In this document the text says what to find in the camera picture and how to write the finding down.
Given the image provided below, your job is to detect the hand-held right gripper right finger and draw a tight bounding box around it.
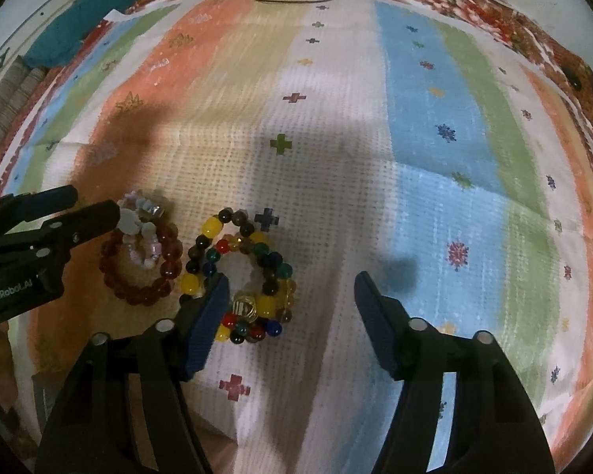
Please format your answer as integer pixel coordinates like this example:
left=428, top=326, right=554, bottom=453
left=354, top=271, right=550, bottom=474

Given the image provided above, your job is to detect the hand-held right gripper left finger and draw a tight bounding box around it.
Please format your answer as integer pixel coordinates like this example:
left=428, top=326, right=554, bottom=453
left=34, top=273, right=230, bottom=474

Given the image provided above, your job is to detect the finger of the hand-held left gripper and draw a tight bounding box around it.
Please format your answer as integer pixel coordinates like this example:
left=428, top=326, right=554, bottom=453
left=0, top=201, right=121, bottom=265
left=0, top=185, right=78, bottom=243

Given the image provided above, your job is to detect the pink white bead bracelet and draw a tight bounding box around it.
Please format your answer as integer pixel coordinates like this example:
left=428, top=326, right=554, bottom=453
left=116, top=190, right=169, bottom=270

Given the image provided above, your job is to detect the gold ring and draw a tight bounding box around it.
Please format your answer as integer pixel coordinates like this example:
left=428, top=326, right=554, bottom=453
left=231, top=295, right=260, bottom=319

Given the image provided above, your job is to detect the dark red bead bracelet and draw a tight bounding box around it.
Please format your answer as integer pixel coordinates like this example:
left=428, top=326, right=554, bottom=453
left=99, top=222, right=185, bottom=307

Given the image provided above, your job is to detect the multicolour small bead bracelet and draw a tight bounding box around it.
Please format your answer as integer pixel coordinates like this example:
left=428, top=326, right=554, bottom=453
left=205, top=237, right=295, bottom=344

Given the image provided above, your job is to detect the yellow brown bead bracelet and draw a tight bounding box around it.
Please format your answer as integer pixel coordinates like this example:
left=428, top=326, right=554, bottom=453
left=180, top=209, right=297, bottom=346

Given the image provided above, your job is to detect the grey striped mattress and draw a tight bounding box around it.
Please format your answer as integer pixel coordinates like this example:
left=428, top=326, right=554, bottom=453
left=0, top=66, right=45, bottom=159

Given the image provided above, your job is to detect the white panel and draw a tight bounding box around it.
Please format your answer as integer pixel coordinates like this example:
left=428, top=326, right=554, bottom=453
left=0, top=0, right=104, bottom=85

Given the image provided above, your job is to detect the teal cloth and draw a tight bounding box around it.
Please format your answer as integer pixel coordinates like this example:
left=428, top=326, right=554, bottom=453
left=22, top=0, right=183, bottom=67

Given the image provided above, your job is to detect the striped pastel cloth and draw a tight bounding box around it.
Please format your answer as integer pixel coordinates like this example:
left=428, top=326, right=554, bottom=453
left=0, top=0, right=593, bottom=474

